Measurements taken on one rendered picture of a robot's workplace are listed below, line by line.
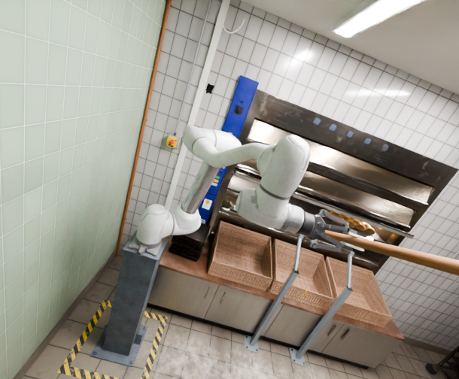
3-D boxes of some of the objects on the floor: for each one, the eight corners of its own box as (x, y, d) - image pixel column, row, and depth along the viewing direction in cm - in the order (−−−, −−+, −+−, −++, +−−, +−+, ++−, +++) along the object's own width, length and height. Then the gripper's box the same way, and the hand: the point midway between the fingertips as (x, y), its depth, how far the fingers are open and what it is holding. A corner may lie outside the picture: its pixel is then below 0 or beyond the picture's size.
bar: (184, 301, 236) (222, 204, 192) (298, 335, 248) (358, 251, 204) (176, 330, 207) (219, 225, 163) (305, 366, 219) (378, 277, 175)
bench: (156, 267, 263) (169, 225, 241) (347, 325, 286) (373, 292, 265) (136, 310, 211) (150, 262, 189) (370, 376, 234) (406, 341, 213)
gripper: (300, 198, 80) (361, 220, 82) (286, 243, 78) (348, 264, 81) (311, 198, 72) (378, 222, 74) (295, 247, 71) (363, 270, 73)
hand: (354, 241), depth 77 cm, fingers closed on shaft, 3 cm apart
